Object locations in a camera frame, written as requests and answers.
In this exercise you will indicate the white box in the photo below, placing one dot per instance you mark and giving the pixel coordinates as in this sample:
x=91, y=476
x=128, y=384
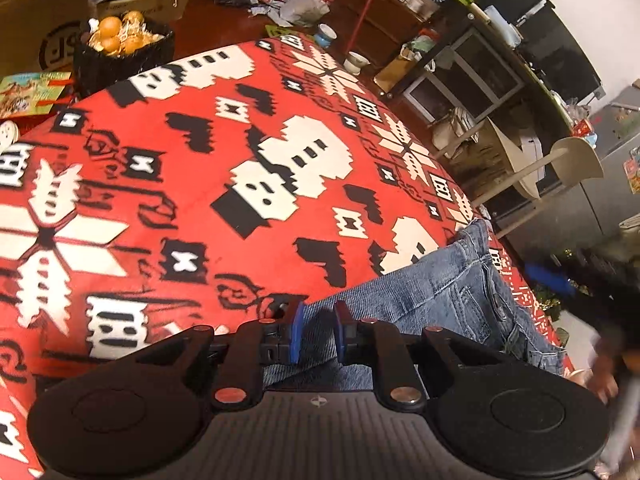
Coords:
x=532, y=160

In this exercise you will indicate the large cardboard box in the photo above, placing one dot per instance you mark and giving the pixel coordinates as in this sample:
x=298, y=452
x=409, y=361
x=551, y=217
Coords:
x=30, y=25

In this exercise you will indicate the blue denim jeans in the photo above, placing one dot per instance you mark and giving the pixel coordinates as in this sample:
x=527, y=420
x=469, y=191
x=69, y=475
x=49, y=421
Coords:
x=425, y=290

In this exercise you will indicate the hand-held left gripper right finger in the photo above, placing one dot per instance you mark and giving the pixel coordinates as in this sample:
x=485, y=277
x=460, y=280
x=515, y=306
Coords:
x=344, y=332

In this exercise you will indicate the black woven basket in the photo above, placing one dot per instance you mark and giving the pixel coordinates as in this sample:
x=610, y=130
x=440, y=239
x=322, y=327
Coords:
x=125, y=67

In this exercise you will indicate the red printed blanket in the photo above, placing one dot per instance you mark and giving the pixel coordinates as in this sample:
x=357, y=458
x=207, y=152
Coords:
x=175, y=185

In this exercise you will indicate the blue ceramic cup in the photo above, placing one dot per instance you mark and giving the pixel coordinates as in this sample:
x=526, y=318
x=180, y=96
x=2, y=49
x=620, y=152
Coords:
x=325, y=36

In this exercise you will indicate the colourful picture book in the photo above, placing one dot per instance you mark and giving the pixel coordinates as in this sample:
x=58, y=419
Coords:
x=30, y=92

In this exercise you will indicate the grey refrigerator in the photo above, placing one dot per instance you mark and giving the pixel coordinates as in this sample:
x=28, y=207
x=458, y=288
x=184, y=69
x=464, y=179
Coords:
x=615, y=160

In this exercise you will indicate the black desk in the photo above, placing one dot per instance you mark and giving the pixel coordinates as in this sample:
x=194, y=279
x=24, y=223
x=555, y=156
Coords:
x=450, y=35

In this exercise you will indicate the brown wooden dresser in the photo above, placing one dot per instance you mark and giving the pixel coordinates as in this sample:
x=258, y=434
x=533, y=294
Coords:
x=395, y=25

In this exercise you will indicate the plain white plastic bag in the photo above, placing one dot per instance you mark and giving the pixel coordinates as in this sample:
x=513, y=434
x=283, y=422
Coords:
x=305, y=10

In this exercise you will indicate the white ceramic cup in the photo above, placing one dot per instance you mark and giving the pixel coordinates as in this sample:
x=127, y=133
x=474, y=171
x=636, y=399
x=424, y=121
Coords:
x=356, y=60

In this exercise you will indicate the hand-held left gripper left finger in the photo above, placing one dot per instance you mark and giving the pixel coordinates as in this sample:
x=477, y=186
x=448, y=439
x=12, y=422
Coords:
x=296, y=332

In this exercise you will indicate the pile of yellow onions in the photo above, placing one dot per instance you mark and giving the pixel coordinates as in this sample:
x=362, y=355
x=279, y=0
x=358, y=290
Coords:
x=117, y=35

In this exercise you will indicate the brown paper bag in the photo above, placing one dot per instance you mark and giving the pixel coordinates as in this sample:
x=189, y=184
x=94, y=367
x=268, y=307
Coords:
x=397, y=69

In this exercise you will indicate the white drawer unit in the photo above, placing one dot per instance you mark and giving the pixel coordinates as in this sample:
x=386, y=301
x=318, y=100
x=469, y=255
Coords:
x=420, y=91

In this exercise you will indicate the beige plastic chair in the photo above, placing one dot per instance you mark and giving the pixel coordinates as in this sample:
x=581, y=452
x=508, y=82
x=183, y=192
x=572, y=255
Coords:
x=575, y=157

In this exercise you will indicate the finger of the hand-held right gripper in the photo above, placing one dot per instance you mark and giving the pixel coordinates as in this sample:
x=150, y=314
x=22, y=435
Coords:
x=550, y=277

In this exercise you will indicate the white tote bag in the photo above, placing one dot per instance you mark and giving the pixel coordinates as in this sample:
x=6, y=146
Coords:
x=457, y=130

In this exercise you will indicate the green lattice trivet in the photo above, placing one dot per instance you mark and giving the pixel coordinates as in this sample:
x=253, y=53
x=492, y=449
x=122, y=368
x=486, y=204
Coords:
x=282, y=32

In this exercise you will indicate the person's right hand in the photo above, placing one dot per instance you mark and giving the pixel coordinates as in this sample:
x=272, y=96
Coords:
x=605, y=375

